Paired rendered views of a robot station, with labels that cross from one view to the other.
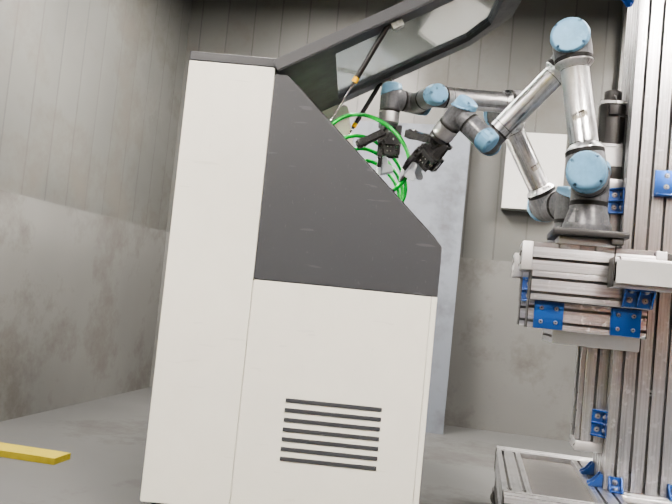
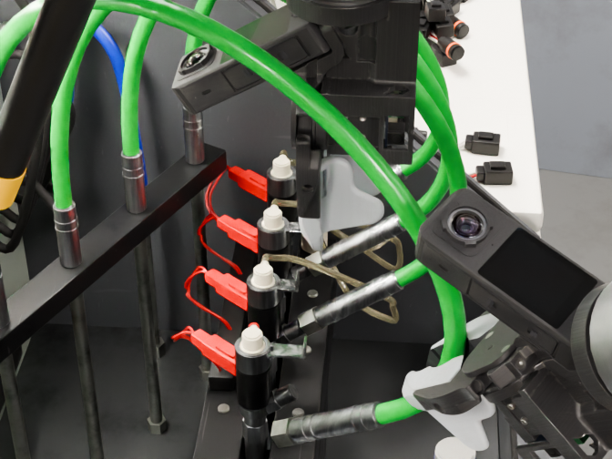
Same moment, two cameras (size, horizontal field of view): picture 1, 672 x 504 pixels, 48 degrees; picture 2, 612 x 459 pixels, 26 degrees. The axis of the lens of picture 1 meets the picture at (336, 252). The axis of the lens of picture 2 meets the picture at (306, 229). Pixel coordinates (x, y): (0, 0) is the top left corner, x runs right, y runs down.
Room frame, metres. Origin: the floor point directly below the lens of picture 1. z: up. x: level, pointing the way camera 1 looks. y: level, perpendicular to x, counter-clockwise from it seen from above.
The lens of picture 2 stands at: (1.93, -0.16, 1.78)
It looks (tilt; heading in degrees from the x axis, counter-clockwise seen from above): 37 degrees down; 3
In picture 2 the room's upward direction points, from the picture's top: straight up
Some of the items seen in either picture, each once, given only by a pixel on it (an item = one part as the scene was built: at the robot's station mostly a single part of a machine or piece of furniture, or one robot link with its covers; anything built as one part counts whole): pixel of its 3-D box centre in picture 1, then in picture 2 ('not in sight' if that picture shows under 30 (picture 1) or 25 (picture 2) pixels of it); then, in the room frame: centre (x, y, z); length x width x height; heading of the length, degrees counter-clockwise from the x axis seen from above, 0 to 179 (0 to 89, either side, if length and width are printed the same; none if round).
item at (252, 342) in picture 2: not in sight; (252, 344); (2.70, -0.08, 1.09); 0.02 x 0.02 x 0.03
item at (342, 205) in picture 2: (385, 169); (341, 209); (2.68, -0.15, 1.24); 0.06 x 0.03 x 0.09; 89
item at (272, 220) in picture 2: not in sight; (272, 224); (2.86, -0.08, 1.09); 0.02 x 0.02 x 0.03
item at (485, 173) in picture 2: not in sight; (453, 171); (3.10, -0.26, 0.99); 0.12 x 0.02 x 0.02; 93
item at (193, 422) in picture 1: (240, 289); not in sight; (3.06, 0.37, 0.75); 1.40 x 0.28 x 1.50; 178
